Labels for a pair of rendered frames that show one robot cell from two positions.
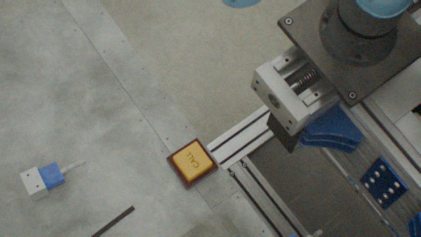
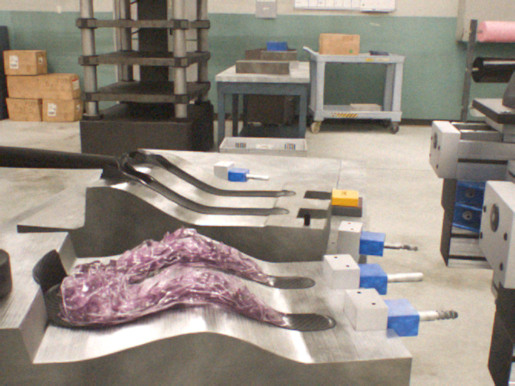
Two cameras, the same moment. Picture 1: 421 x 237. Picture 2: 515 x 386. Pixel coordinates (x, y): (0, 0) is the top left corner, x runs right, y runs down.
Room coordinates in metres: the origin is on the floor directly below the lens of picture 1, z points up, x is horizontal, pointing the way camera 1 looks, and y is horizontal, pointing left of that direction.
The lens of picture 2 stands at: (-0.36, -0.85, 1.18)
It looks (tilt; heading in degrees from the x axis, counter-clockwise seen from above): 16 degrees down; 53
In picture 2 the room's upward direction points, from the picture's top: 1 degrees clockwise
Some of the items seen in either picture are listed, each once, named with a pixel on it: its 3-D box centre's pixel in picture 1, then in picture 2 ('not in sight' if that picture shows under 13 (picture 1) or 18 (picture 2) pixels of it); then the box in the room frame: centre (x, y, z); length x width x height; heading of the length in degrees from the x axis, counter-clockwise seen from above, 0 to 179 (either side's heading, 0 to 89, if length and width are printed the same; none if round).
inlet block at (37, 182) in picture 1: (56, 174); (242, 175); (0.43, 0.29, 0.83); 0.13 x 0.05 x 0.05; 126
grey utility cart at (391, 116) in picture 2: not in sight; (351, 89); (4.49, 4.04, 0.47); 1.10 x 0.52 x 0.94; 147
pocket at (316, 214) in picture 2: not in sight; (311, 224); (0.24, -0.17, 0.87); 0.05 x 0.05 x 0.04; 44
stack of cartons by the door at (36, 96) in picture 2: not in sight; (44, 86); (1.81, 6.57, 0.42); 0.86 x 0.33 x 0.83; 139
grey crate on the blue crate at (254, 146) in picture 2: not in sight; (264, 153); (2.13, 2.50, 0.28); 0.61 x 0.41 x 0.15; 139
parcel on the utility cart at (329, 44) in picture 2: not in sight; (338, 47); (4.38, 4.15, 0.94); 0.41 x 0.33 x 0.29; 147
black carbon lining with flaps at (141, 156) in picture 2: not in sight; (192, 181); (0.13, 0.02, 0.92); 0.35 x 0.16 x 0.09; 134
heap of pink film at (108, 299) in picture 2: not in sight; (171, 273); (-0.06, -0.27, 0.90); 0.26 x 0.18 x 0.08; 151
